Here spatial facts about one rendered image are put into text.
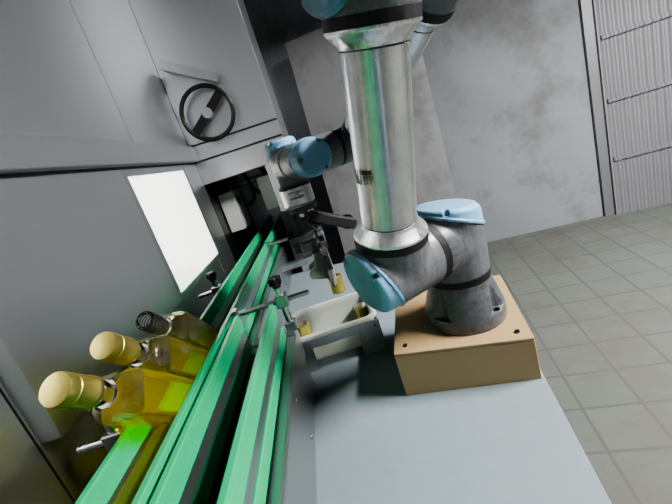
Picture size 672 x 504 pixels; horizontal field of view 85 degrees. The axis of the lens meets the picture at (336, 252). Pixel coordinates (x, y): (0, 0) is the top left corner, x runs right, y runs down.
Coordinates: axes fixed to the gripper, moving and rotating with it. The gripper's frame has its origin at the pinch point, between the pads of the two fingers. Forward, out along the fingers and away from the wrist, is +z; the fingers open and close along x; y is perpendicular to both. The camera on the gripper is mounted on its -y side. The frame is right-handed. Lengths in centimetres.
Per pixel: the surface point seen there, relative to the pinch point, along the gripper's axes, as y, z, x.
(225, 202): 38, -22, -84
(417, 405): -7.6, 16.8, 31.1
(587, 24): -228, -55, -199
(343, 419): 6.1, 16.8, 28.5
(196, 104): 32, -61, -71
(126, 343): 25, -16, 44
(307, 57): -29, -100, -233
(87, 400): 26, -14, 52
